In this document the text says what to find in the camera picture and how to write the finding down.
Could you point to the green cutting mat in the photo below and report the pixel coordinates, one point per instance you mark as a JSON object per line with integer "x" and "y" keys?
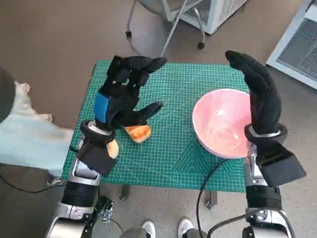
{"x": 168, "y": 161}

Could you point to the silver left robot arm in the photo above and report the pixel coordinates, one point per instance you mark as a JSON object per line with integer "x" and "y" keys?
{"x": 81, "y": 193}

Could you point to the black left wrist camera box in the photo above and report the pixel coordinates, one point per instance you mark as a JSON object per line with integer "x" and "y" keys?
{"x": 96, "y": 158}

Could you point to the round toy bread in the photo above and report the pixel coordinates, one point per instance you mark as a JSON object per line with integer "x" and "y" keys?
{"x": 114, "y": 148}

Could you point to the grey metal pole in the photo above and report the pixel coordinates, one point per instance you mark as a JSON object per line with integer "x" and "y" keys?
{"x": 173, "y": 27}

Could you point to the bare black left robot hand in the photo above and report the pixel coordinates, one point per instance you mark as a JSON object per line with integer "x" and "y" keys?
{"x": 119, "y": 99}

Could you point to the metal table leg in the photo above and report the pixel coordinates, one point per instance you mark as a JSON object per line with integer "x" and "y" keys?
{"x": 124, "y": 193}
{"x": 211, "y": 199}

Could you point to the white unit with grey grille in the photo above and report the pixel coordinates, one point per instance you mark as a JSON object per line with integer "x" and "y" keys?
{"x": 297, "y": 49}

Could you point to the person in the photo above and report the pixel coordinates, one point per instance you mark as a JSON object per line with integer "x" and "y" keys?
{"x": 24, "y": 138}
{"x": 148, "y": 228}

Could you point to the grey office chair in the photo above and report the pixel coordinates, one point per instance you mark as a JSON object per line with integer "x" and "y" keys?
{"x": 201, "y": 45}

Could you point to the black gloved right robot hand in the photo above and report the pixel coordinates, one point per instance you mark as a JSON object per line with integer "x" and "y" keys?
{"x": 265, "y": 99}

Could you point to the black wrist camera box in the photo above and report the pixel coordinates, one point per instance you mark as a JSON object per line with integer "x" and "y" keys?
{"x": 282, "y": 168}
{"x": 96, "y": 158}

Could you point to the black metal stand bar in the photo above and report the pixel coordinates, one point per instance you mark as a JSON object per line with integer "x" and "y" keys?
{"x": 104, "y": 205}

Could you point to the white cabinet with grille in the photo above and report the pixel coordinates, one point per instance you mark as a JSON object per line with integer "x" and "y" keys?
{"x": 218, "y": 17}

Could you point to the rectangular toy bread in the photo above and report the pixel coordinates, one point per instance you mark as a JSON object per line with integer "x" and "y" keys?
{"x": 140, "y": 134}

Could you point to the pink bowl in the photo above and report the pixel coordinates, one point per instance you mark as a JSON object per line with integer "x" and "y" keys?
{"x": 218, "y": 124}

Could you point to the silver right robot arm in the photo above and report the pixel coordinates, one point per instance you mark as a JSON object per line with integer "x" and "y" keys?
{"x": 262, "y": 198}

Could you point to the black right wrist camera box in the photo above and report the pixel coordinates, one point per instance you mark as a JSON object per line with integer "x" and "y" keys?
{"x": 282, "y": 168}

